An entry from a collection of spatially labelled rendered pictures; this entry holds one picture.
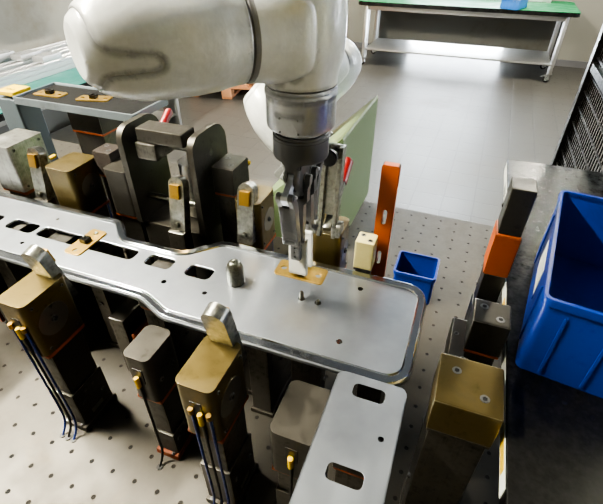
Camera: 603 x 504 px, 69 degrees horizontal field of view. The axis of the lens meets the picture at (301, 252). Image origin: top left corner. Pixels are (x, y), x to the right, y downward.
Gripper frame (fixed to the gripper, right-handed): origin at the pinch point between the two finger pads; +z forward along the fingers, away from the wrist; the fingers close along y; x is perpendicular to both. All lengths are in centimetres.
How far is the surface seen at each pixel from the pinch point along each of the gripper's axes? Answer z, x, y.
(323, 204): -0.6, -1.0, -14.1
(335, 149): -10.6, 0.2, -16.2
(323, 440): 10.1, 11.8, 23.1
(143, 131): -8.3, -39.8, -15.9
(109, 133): 2, -65, -32
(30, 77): 36, -239, -153
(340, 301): 10.1, 6.6, -1.7
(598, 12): 46, 144, -632
